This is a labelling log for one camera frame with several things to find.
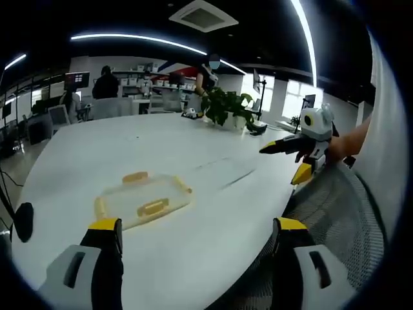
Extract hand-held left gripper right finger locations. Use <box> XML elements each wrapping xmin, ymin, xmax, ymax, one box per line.
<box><xmin>272</xmin><ymin>216</ymin><xmax>359</xmax><ymax>310</ymax></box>

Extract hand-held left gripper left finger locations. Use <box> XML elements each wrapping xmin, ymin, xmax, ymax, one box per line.
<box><xmin>37</xmin><ymin>218</ymin><xmax>125</xmax><ymax>310</ymax></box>

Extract grey mesh office chair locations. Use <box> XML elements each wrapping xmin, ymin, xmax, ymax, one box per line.
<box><xmin>245</xmin><ymin>161</ymin><xmax>388</xmax><ymax>310</ymax></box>

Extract monitor on black stand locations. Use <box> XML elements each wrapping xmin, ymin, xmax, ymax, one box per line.
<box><xmin>252</xmin><ymin>68</ymin><xmax>269</xmax><ymax>95</ymax></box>

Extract green potted plant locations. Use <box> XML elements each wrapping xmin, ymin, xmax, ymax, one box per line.
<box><xmin>200</xmin><ymin>87</ymin><xmax>259</xmax><ymax>130</ymax></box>

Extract black rounded object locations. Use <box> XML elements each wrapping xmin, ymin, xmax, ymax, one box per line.
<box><xmin>14</xmin><ymin>201</ymin><xmax>35</xmax><ymax>243</ymax></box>

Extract curved ceiling light strip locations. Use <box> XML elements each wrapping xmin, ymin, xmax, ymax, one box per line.
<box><xmin>70</xmin><ymin>32</ymin><xmax>208</xmax><ymax>56</ymax></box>
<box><xmin>290</xmin><ymin>0</ymin><xmax>319</xmax><ymax>87</ymax></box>

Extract clear plastic lid yellow clips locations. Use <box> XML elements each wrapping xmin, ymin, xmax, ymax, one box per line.
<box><xmin>93</xmin><ymin>170</ymin><xmax>195</xmax><ymax>232</ymax></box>

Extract shelf with white boxes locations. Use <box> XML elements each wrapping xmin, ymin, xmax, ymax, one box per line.
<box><xmin>118</xmin><ymin>63</ymin><xmax>198</xmax><ymax>95</ymax></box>

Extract ceiling air vent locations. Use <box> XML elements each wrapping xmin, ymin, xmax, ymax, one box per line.
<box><xmin>168</xmin><ymin>0</ymin><xmax>240</xmax><ymax>33</ymax></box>

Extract white office chair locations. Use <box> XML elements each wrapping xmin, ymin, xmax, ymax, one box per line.
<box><xmin>47</xmin><ymin>104</ymin><xmax>72</xmax><ymax>127</ymax></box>

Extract black monitor red display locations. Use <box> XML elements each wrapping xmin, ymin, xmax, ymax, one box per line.
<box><xmin>64</xmin><ymin>71</ymin><xmax>91</xmax><ymax>91</ymax></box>

